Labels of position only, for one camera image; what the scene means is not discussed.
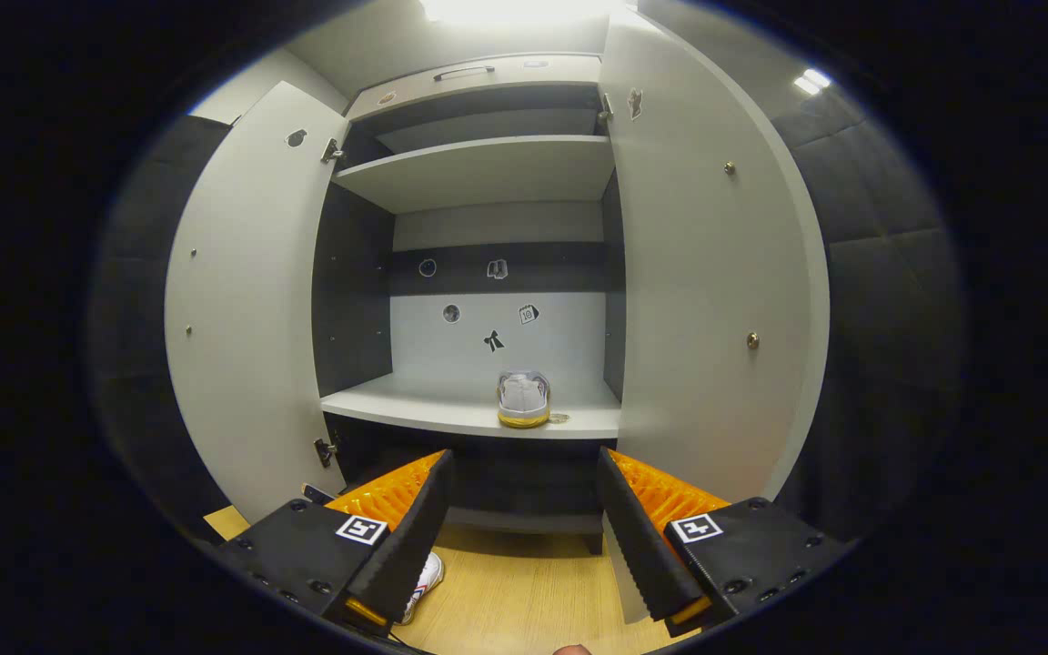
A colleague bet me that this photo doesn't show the white striped shoe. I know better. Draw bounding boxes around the white striped shoe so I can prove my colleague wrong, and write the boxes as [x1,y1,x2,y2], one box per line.
[397,550,446,626]
[497,369,552,428]

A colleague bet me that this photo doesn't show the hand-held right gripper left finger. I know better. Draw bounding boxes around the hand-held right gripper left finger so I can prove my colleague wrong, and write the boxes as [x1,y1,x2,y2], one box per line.
[215,448,455,636]

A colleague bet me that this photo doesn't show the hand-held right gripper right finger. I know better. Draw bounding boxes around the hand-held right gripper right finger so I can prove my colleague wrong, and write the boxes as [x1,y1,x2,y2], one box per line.
[595,446,852,638]

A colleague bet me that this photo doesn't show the grey shoe cabinet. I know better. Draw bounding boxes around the grey shoe cabinet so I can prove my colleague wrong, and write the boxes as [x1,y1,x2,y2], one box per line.
[310,53,627,556]

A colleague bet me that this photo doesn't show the grey cabinet door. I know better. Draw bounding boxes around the grey cabinet door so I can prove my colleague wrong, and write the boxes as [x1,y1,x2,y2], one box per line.
[597,9,830,627]
[165,82,350,524]

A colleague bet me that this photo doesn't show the large ceiling light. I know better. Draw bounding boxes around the large ceiling light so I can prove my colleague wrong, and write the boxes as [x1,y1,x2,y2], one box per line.
[419,0,634,26]

